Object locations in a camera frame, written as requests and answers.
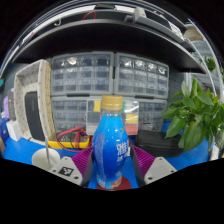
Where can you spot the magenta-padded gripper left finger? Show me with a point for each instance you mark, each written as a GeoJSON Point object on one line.
{"type": "Point", "coordinates": [65, 170]}

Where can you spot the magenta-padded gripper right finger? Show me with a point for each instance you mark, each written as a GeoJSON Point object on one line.
{"type": "Point", "coordinates": [160, 168]}

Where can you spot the blue drink bottle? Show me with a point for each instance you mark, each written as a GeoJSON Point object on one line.
{"type": "Point", "coordinates": [110, 146]}

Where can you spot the black flat case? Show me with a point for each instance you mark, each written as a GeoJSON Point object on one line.
{"type": "Point", "coordinates": [156, 143]}

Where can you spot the thin stir stick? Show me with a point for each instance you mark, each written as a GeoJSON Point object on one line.
{"type": "Point", "coordinates": [47, 150]}

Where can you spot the yellow multimeter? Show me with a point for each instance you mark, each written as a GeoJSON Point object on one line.
{"type": "Point", "coordinates": [68, 137]}

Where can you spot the grey small-parts drawer cabinet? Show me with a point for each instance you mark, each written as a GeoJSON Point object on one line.
{"type": "Point", "coordinates": [81, 75]}
{"type": "Point", "coordinates": [152, 115]}
{"type": "Point", "coordinates": [68, 113]}
{"type": "Point", "coordinates": [141, 76]}

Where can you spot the green potted plant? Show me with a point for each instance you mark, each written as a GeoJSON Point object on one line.
{"type": "Point", "coordinates": [193, 116]}

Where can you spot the purple plastic bag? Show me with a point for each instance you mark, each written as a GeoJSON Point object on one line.
{"type": "Point", "coordinates": [6, 108]}

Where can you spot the white pegboard tray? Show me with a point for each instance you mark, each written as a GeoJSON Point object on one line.
{"type": "Point", "coordinates": [23, 80]}

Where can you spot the white shelf rack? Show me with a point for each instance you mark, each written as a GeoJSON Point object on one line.
{"type": "Point", "coordinates": [206, 46]}

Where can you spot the dark overhead workbench shelf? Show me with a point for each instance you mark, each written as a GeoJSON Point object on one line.
{"type": "Point", "coordinates": [116, 36]}

